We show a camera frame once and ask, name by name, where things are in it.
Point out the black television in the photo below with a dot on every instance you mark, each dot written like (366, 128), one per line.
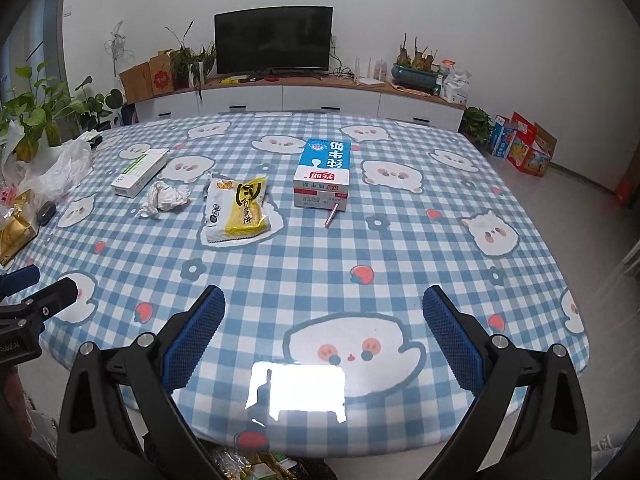
(272, 40)

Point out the yellow tool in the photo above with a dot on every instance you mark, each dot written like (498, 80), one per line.
(234, 80)

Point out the bin with black bag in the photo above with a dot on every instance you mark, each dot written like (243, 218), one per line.
(320, 472)

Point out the spray bottle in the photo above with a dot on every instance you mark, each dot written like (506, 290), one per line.
(448, 67)

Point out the white plastic bag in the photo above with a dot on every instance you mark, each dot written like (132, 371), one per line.
(60, 165)

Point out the bonsai in teal planter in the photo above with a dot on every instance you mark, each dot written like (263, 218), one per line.
(415, 75)

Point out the slim green potted plant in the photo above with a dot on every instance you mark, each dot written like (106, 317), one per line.
(192, 60)

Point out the white green paper box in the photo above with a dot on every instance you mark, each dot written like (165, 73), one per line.
(140, 172)

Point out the white printed bag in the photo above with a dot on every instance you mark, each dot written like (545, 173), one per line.
(457, 90)

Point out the blue checked printed tablecloth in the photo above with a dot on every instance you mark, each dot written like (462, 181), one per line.
(400, 240)

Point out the pink drinking straw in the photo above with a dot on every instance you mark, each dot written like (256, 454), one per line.
(332, 215)

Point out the brown box with red flower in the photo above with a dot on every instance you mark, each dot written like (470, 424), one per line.
(162, 75)

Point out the red colourful open carton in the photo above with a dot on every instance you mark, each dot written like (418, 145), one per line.
(532, 155)

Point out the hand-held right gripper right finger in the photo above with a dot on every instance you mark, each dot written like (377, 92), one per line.
(452, 340)

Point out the blue printed carton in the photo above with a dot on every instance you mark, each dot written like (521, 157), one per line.
(501, 137)

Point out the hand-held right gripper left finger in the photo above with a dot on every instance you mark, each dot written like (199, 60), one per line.
(192, 340)

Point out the crumpled white tissue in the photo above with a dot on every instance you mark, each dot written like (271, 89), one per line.
(165, 197)

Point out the blue white milk carton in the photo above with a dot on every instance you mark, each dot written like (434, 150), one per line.
(325, 165)

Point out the white router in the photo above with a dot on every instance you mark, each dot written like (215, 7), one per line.
(372, 81)

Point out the yellow snack packet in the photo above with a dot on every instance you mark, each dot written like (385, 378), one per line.
(242, 210)

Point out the large leafy pothos plant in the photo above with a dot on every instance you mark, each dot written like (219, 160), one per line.
(45, 105)

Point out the small green potted plant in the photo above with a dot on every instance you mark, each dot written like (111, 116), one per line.
(477, 122)

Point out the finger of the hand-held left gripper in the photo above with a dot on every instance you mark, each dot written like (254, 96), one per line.
(22, 277)
(55, 295)

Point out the grey patterned cloth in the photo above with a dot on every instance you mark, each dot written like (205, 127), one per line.
(605, 460)

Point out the small black object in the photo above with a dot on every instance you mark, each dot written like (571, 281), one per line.
(46, 212)

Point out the white wooden television cabinet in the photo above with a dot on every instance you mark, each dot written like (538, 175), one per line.
(320, 97)

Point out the plain brown cardboard box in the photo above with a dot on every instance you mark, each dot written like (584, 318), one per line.
(136, 84)

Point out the gold foil bag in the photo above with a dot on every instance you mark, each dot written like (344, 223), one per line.
(17, 232)

